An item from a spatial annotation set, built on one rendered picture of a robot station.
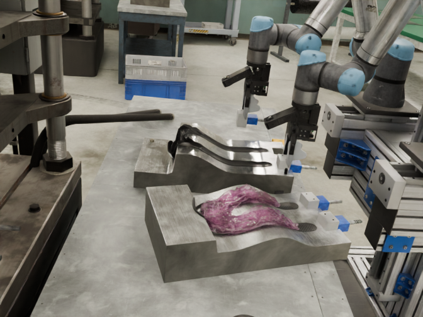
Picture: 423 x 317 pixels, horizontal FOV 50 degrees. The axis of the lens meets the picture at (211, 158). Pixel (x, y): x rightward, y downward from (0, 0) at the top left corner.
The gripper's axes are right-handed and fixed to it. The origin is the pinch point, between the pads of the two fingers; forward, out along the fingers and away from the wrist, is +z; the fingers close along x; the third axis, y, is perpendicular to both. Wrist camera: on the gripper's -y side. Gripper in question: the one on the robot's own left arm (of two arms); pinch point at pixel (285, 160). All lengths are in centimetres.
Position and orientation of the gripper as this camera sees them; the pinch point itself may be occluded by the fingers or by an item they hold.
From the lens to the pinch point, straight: 149.5
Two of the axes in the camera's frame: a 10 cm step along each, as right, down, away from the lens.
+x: -0.1, -4.4, 9.0
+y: 10.0, 0.9, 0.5
